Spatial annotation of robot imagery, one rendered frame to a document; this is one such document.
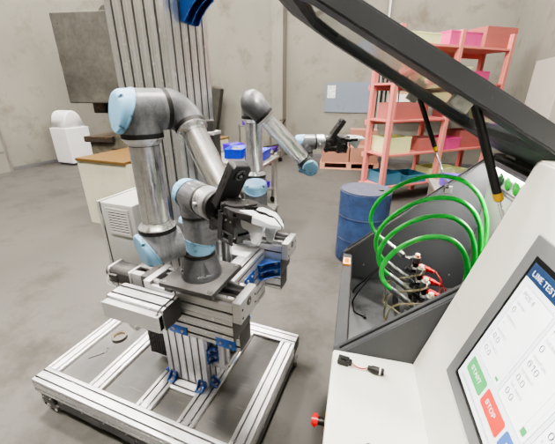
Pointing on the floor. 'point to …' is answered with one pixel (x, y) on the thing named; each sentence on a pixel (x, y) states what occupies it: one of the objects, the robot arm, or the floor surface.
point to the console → (492, 287)
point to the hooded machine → (69, 136)
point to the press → (88, 65)
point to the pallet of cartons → (349, 154)
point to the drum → (359, 212)
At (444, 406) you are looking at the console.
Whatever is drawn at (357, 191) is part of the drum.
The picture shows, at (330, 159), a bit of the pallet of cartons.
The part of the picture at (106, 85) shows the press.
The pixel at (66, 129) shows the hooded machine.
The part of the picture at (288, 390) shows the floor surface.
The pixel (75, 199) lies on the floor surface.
